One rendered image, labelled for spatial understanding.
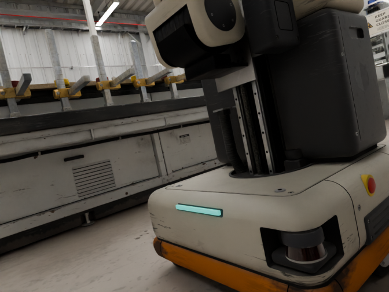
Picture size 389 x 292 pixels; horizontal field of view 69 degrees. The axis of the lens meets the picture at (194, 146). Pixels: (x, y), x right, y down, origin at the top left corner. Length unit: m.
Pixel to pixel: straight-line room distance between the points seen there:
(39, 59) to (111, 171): 7.69
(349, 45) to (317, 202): 0.46
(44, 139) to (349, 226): 1.46
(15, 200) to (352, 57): 1.74
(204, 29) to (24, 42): 9.00
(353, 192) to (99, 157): 1.62
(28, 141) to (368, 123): 1.50
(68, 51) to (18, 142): 8.21
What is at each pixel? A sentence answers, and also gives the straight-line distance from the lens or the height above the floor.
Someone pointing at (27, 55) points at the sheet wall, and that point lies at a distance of 9.47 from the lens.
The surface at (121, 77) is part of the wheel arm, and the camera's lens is 1.69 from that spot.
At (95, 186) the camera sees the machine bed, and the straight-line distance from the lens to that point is 2.00.
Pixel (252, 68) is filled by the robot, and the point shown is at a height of 0.59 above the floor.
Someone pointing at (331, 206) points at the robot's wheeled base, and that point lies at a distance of 0.63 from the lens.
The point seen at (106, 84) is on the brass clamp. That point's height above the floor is 0.83.
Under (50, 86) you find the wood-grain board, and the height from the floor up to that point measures 0.89.
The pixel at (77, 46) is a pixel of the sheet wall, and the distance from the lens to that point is 9.93.
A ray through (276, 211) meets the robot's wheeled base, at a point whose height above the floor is 0.27.
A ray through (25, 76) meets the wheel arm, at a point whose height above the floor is 0.82.
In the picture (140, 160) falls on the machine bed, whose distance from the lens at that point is 2.13.
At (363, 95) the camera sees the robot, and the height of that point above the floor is 0.45.
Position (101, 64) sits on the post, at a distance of 1.87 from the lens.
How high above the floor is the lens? 0.45
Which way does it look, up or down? 3 degrees down
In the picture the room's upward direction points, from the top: 12 degrees counter-clockwise
